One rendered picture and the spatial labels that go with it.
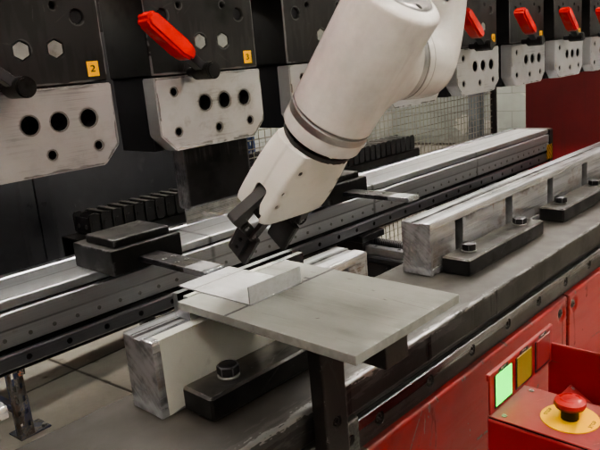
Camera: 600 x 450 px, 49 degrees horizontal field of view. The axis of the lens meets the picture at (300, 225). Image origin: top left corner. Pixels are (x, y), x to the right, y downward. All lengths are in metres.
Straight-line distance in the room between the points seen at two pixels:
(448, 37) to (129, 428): 0.54
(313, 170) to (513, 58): 0.76
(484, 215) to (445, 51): 0.70
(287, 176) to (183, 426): 0.31
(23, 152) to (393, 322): 0.38
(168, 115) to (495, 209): 0.80
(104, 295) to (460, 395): 0.56
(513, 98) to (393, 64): 8.00
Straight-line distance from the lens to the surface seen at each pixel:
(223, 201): 0.82
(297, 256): 0.91
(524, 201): 1.47
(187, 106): 0.73
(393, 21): 0.56
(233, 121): 0.77
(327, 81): 0.59
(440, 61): 0.65
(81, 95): 0.66
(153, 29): 0.67
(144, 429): 0.79
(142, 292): 1.05
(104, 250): 0.97
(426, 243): 1.15
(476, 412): 1.13
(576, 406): 0.93
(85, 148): 0.66
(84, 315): 1.01
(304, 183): 0.66
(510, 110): 8.60
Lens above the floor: 1.26
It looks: 14 degrees down
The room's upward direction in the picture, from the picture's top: 5 degrees counter-clockwise
